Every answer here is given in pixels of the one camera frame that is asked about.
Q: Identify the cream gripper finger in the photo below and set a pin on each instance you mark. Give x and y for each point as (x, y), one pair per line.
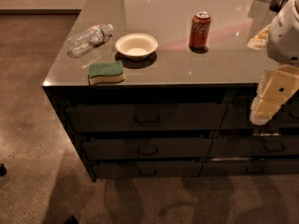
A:
(275, 88)

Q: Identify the dark drawer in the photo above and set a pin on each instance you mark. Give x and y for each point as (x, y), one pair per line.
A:
(146, 117)
(252, 167)
(237, 117)
(112, 170)
(254, 146)
(146, 148)

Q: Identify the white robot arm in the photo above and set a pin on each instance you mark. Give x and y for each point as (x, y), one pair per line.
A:
(283, 37)

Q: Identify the dark drawer cabinet counter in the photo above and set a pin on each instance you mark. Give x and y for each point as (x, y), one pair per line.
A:
(224, 72)

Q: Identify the snack bag on counter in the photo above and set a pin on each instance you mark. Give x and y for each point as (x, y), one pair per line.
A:
(259, 41)

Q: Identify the red cola can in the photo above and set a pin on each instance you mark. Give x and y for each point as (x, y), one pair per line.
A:
(199, 30)

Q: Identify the white paper bowl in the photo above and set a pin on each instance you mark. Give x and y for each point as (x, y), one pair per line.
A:
(136, 46)

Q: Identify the green yellow sponge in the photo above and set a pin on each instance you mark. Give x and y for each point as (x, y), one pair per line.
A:
(106, 73)

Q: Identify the clear plastic water bottle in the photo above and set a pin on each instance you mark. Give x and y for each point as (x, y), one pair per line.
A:
(84, 42)

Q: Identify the black object on floor bottom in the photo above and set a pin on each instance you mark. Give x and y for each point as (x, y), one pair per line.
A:
(71, 220)

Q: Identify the black object on floor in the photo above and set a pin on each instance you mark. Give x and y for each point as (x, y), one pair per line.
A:
(3, 169)
(71, 220)

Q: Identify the black object on floor left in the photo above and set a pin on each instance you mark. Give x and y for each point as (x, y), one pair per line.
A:
(3, 169)

